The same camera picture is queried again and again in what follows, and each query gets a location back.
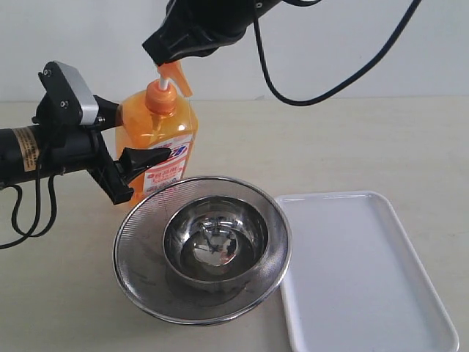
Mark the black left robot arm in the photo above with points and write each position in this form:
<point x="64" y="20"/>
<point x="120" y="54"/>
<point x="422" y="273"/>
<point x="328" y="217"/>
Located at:
<point x="20" y="156"/>

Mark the steel mesh strainer basket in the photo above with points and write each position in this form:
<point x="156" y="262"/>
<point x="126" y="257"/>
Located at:
<point x="148" y="282"/>

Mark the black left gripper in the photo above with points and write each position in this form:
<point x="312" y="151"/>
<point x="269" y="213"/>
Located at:
<point x="67" y="149"/>

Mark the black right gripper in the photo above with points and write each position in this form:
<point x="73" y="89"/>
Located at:
<point x="171" y="42"/>

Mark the orange dish soap bottle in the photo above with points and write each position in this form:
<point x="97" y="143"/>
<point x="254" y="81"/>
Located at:
<point x="159" y="116"/>

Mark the small stainless steel bowl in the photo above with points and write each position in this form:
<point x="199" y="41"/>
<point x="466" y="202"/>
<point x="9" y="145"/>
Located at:
<point x="213" y="243"/>

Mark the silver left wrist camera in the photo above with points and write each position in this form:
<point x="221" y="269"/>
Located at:
<point x="67" y="100"/>

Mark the white rectangular plastic tray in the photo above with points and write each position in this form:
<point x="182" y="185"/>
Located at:
<point x="355" y="282"/>

